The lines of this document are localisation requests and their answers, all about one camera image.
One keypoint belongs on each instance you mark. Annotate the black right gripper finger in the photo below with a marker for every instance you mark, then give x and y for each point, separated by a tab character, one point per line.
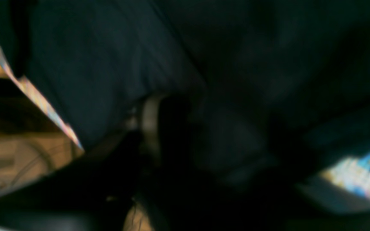
93	193

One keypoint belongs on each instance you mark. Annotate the dark navy T-shirt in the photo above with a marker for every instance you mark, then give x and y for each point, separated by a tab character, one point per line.
220	80

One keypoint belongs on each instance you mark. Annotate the colourful patterned tablecloth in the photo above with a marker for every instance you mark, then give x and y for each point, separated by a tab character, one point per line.
34	93

